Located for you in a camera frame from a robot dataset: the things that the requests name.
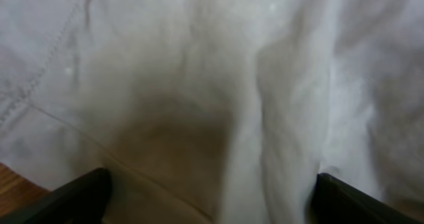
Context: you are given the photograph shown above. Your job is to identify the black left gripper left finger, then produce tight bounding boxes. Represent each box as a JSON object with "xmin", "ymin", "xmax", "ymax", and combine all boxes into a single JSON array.
[{"xmin": 1, "ymin": 168, "xmax": 112, "ymax": 224}]

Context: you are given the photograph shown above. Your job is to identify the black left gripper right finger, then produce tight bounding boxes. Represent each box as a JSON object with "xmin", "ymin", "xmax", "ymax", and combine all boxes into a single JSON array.
[{"xmin": 311, "ymin": 173, "xmax": 421, "ymax": 224}]

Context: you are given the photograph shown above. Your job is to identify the beige shorts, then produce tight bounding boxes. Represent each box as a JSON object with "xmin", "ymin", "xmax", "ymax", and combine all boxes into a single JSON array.
[{"xmin": 1, "ymin": 0, "xmax": 423, "ymax": 223}]

